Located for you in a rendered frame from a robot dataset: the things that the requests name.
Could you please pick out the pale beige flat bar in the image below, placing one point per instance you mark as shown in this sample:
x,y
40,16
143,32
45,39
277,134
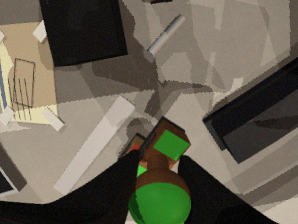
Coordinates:
x,y
106,127

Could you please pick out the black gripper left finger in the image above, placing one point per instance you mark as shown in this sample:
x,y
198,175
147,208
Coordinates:
x,y
104,200

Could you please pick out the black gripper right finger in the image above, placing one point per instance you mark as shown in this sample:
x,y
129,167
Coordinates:
x,y
211,202

